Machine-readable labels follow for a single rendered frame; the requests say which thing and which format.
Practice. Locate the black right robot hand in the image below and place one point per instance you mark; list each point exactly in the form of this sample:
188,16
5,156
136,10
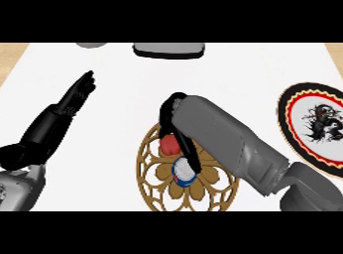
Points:
172,112

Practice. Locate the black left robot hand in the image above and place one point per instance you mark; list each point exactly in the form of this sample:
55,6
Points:
48,132

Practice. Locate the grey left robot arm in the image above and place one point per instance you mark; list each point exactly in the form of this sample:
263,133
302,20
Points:
8,191

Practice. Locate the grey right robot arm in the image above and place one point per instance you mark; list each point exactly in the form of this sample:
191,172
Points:
238,145

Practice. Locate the red blue white can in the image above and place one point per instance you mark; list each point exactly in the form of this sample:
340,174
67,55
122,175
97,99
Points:
184,173

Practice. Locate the gold openwork round placemat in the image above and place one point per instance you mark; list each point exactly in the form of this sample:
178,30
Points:
190,190

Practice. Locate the black red dragon plate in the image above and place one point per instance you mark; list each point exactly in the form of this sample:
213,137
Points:
325,129

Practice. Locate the grey black-rimmed appliance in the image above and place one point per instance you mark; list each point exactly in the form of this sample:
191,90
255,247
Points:
169,50

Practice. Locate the grey round object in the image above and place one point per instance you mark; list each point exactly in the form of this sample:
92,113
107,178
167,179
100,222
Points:
91,44

